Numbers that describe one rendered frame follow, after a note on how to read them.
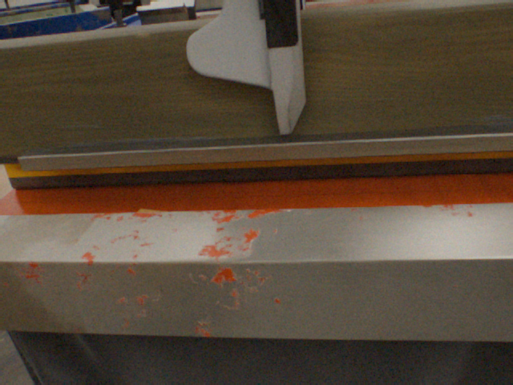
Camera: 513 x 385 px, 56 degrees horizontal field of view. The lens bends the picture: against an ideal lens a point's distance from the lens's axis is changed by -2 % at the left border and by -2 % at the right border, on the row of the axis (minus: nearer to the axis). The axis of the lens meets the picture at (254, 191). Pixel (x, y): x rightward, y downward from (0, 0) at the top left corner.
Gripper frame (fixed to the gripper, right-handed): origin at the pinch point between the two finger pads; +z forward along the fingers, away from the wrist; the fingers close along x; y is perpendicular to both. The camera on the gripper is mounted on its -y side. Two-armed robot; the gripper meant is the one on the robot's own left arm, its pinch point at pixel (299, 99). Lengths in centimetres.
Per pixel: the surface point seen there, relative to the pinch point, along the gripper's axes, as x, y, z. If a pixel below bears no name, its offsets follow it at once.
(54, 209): 3.2, 15.7, 5.0
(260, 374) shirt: 4.7, 3.6, 17.4
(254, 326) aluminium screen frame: 13.8, 1.2, 4.7
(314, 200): 2.9, -0.7, 5.1
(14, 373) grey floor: -66, 99, 100
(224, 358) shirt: 4.8, 5.8, 15.9
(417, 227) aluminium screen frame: 11.8, -5.0, 1.6
